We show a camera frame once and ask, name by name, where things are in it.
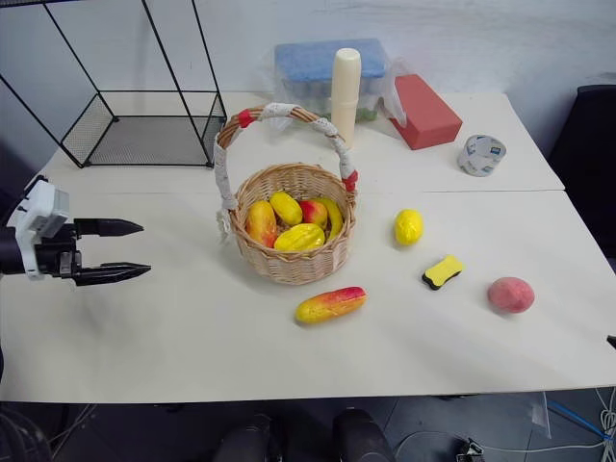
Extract wicker basket with handle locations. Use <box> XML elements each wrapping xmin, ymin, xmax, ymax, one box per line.
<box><xmin>214</xmin><ymin>102</ymin><xmax>361</xmax><ymax>288</ymax></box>

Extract cream plastic bottle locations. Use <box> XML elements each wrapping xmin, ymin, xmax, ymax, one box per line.
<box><xmin>330</xmin><ymin>47</ymin><xmax>362</xmax><ymax>148</ymax></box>

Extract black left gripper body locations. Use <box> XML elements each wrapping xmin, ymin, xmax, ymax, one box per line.
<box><xmin>33</xmin><ymin>218</ymin><xmax>83</xmax><ymax>289</ymax></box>

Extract blue cable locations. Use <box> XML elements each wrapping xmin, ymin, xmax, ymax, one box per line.
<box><xmin>548</xmin><ymin>399</ymin><xmax>608</xmax><ymax>442</ymax></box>

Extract yellow starfruit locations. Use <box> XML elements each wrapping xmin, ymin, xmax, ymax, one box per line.
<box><xmin>273</xmin><ymin>222</ymin><xmax>327</xmax><ymax>253</ymax></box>

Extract clear plastic bag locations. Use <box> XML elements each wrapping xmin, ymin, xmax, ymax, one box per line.
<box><xmin>360</xmin><ymin>57</ymin><xmax>410</xmax><ymax>127</ymax></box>

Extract white cable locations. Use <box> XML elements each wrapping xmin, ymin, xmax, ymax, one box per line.
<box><xmin>592</xmin><ymin>384</ymin><xmax>616</xmax><ymax>442</ymax></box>

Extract small yellow lemon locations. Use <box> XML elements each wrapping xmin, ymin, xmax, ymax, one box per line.
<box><xmin>269</xmin><ymin>191</ymin><xmax>304</xmax><ymax>226</ymax></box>

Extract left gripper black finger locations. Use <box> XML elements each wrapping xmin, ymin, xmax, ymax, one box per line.
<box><xmin>74</xmin><ymin>262</ymin><xmax>152</xmax><ymax>289</ymax></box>
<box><xmin>74</xmin><ymin>218</ymin><xmax>145</xmax><ymax>240</ymax></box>

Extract large yellow lemon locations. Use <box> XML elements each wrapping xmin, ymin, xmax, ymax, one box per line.
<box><xmin>394</xmin><ymin>208</ymin><xmax>424</xmax><ymax>247</ymax></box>

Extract long yellow-red mango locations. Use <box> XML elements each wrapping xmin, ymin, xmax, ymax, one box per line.
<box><xmin>295</xmin><ymin>286</ymin><xmax>370</xmax><ymax>325</ymax></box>

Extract red foam brick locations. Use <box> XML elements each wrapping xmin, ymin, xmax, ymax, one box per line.
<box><xmin>387</xmin><ymin>73</ymin><xmax>464</xmax><ymax>152</ymax></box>

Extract clear box with blue lid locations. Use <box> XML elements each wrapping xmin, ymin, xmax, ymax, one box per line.
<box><xmin>273</xmin><ymin>38</ymin><xmax>392</xmax><ymax>122</ymax></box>

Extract pink peach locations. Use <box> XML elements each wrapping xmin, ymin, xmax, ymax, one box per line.
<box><xmin>487</xmin><ymin>276</ymin><xmax>536</xmax><ymax>316</ymax></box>

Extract yellow and black eraser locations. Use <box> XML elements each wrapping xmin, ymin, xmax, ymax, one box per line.
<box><xmin>422</xmin><ymin>254</ymin><xmax>467</xmax><ymax>292</ymax></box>

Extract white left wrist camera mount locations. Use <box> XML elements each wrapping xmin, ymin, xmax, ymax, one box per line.
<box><xmin>6</xmin><ymin>178</ymin><xmax>71</xmax><ymax>281</ymax></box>

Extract orange-yellow mango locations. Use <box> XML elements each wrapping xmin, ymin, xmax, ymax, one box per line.
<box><xmin>245</xmin><ymin>199</ymin><xmax>279</xmax><ymax>249</ymax></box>

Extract black wire rack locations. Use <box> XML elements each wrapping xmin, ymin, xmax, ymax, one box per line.
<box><xmin>0</xmin><ymin>0</ymin><xmax>228</xmax><ymax>169</ymax></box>

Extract red-yellow apple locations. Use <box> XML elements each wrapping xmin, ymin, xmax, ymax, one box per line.
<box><xmin>298</xmin><ymin>198</ymin><xmax>329</xmax><ymax>227</ymax></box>

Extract yellow banana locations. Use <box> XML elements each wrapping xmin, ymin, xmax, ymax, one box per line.
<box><xmin>317</xmin><ymin>196</ymin><xmax>345</xmax><ymax>242</ymax></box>

